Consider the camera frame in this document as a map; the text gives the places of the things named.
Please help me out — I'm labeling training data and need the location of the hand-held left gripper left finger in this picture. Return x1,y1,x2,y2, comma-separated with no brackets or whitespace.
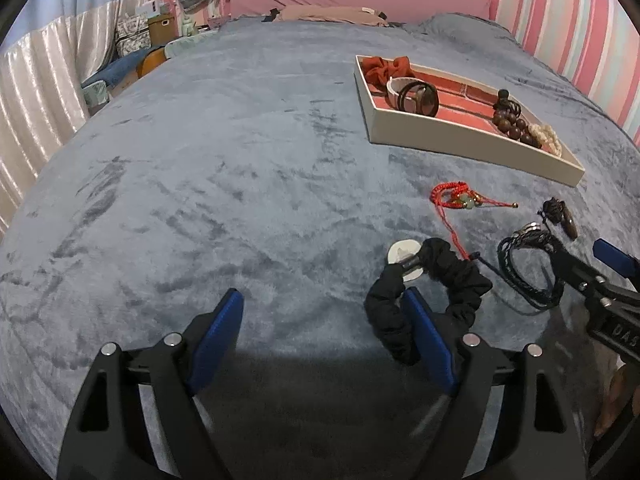
56,287,245,480

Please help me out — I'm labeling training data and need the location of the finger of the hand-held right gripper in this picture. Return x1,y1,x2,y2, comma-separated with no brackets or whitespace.
542,242,615,307
592,238,640,294

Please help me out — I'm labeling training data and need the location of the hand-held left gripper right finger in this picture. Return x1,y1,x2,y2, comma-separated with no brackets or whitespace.
401,287,587,480

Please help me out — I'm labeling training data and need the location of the brown pendant black cord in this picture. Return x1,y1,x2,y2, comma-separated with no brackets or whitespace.
542,198,580,240

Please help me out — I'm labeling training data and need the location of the black braided leather bracelet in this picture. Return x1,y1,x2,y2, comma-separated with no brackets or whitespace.
497,222,566,310

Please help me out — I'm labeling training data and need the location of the black scrunchie with white disc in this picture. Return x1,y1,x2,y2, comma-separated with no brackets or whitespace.
364,237,494,366

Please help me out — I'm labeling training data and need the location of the cream scrunchie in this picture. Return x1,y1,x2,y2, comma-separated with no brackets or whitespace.
527,122,564,156

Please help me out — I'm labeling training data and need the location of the red string bracelet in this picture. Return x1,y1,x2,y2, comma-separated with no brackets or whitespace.
431,183,520,261

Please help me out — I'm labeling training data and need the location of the dark wooden bead bracelet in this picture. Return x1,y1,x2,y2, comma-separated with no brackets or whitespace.
492,110,544,150

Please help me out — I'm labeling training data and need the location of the beige jewelry tray orange lining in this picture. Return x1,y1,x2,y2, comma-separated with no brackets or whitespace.
354,54,586,189

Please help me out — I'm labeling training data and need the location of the black hair claw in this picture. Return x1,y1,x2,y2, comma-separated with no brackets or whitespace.
492,88,522,116

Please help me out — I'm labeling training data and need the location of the orange scrunchie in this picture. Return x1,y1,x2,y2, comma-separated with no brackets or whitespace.
361,56,415,86

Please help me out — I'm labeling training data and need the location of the person's right hand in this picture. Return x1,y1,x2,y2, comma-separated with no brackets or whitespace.
592,359,640,442

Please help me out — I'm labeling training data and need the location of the grey plush blanket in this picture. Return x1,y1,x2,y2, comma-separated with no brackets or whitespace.
0,12,640,480

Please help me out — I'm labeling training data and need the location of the shiny pleated curtain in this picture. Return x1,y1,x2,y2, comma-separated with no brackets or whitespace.
0,0,151,237

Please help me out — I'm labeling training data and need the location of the blue cushion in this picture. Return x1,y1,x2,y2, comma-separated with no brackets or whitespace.
82,50,166,87

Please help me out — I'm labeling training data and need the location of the light green folded cloth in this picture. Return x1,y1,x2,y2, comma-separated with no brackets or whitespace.
165,32,221,59

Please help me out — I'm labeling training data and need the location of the small cardboard box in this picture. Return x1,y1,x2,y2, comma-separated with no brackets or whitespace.
148,15,176,46

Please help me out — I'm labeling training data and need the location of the patterned storage box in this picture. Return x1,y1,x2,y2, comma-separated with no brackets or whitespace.
115,17,151,56

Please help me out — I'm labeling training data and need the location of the tan pillow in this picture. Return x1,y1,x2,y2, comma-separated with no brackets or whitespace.
280,5,391,27

